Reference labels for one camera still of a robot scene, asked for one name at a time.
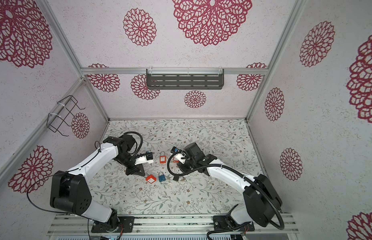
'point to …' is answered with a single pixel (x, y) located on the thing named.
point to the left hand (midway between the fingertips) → (140, 175)
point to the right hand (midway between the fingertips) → (178, 161)
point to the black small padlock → (176, 178)
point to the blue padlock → (162, 178)
